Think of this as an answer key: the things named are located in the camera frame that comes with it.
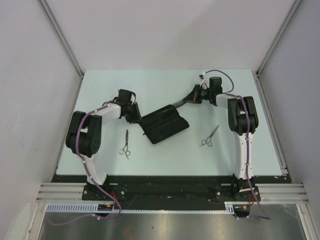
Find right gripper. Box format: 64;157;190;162
183;84;213;104

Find black handle comb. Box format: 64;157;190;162
171;100;186;109

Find black zip tool case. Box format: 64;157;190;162
139;104;190;145

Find silver scissors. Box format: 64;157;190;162
200;125;220;147
119;129;131;159

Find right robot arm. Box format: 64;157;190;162
182;74;259;201

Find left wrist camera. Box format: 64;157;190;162
130;92;136;104

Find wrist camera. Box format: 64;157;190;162
130;92;136;104
198;72;208;87

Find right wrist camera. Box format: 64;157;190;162
198;72;208;87

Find right aluminium frame post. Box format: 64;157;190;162
257;0;305;75

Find aluminium frame post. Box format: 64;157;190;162
257;0;305;75
37;0;85;77

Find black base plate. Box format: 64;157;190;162
52;175;292;210

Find white cable duct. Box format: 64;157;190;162
46;202;251;215

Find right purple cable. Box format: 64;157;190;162
199;69;272;221

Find left aluminium frame post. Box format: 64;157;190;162
37;0;85;77

